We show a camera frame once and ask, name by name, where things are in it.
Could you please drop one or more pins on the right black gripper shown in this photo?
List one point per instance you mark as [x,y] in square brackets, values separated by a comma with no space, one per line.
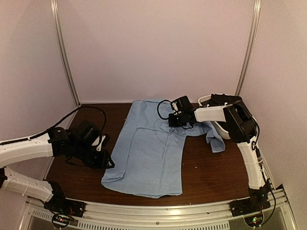
[172,122]

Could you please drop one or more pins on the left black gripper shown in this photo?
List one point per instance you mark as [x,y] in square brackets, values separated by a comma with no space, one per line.
[102,161]

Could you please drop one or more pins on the white plastic basket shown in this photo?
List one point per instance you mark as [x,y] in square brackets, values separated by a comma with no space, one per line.
[234,121]

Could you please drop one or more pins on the light blue long sleeve shirt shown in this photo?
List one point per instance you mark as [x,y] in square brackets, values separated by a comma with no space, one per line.
[148,152]

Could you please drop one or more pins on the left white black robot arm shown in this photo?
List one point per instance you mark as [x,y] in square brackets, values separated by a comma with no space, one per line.
[85,142]

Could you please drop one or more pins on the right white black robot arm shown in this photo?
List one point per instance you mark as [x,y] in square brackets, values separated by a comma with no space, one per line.
[250,152]

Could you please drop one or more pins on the black folded shirt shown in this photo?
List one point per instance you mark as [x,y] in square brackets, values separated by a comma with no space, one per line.
[221,99]

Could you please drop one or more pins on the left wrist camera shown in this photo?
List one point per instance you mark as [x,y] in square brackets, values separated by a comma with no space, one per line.
[101,142]

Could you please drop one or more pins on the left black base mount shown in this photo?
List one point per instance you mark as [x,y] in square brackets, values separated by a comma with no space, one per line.
[65,206]

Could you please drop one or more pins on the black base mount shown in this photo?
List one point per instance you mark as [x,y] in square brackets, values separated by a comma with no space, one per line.
[65,206]
[247,206]

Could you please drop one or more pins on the front aluminium rail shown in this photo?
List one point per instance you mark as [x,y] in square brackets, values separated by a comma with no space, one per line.
[210,216]

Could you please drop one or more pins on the right aluminium frame post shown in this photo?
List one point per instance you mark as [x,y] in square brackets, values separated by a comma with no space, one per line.
[255,20]

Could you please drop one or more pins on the aluminium frame post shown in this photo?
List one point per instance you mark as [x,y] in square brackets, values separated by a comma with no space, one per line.
[255,20]
[62,50]

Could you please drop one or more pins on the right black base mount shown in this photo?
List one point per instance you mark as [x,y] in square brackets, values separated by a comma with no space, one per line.
[247,206]

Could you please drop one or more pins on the left aluminium frame post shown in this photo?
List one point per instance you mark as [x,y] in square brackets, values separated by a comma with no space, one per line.
[62,50]

